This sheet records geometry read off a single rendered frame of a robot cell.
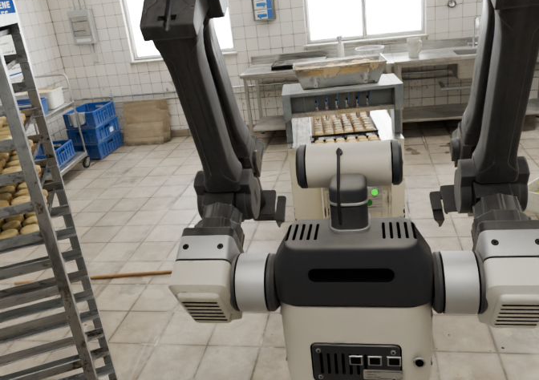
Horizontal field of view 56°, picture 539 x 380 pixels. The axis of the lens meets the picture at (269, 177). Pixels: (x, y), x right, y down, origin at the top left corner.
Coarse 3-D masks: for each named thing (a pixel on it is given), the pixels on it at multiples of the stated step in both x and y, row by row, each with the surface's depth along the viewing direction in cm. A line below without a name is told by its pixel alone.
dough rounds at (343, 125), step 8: (360, 112) 349; (312, 120) 350; (320, 120) 341; (336, 120) 336; (344, 120) 334; (352, 120) 334; (360, 120) 337; (368, 120) 328; (312, 128) 332; (320, 128) 323; (328, 128) 321; (336, 128) 319; (344, 128) 320; (352, 128) 322; (360, 128) 313; (368, 128) 311
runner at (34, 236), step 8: (32, 232) 142; (40, 232) 143; (56, 232) 146; (0, 240) 140; (8, 240) 140; (16, 240) 141; (24, 240) 142; (32, 240) 142; (40, 240) 143; (0, 248) 140; (8, 248) 141
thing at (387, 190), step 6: (384, 186) 251; (390, 186) 250; (324, 192) 254; (384, 192) 252; (390, 192) 252; (324, 198) 255; (384, 198) 253; (390, 198) 253; (324, 204) 256; (384, 204) 254; (390, 204) 254; (324, 210) 259; (384, 210) 255; (390, 210) 255; (324, 216) 273; (372, 216) 257; (378, 216) 257; (384, 216) 256; (390, 216) 256
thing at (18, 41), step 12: (12, 36) 162; (24, 48) 165; (24, 72) 167; (36, 96) 170; (36, 120) 172; (48, 144) 176; (48, 156) 177; (60, 180) 181; (60, 192) 182; (60, 204) 184; (72, 216) 188; (72, 240) 189; (84, 264) 193; (84, 288) 196; (96, 324) 202; (108, 348) 208; (108, 360) 209
